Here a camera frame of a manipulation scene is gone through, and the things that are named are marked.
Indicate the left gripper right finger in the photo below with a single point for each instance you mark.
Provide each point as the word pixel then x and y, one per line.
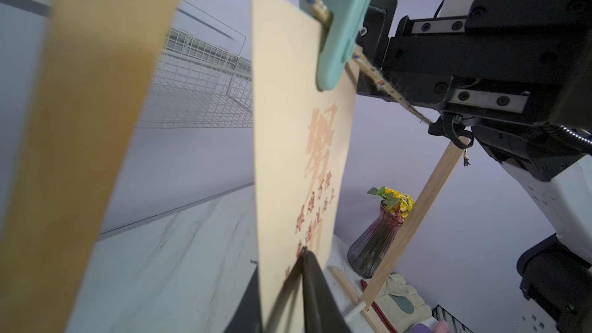
pixel 321 312

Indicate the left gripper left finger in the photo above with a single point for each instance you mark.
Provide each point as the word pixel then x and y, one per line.
pixel 282 311

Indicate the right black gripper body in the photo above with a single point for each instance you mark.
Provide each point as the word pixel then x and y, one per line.
pixel 524 62

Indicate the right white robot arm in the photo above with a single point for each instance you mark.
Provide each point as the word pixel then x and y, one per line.
pixel 551 163

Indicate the purple vase with flowers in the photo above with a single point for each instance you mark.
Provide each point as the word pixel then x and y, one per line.
pixel 367 252

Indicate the beige work glove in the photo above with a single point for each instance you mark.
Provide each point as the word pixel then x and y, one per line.
pixel 399 305

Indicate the purple pink scoop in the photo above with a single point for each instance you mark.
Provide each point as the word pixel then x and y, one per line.
pixel 431 327

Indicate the green clothespin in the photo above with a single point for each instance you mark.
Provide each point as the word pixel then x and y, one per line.
pixel 346 18

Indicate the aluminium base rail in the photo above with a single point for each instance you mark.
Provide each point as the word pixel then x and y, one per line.
pixel 456 326

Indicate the white wire basket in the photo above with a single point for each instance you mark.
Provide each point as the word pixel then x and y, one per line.
pixel 202 79

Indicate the wooden string rack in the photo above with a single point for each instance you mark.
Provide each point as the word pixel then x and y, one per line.
pixel 97 62

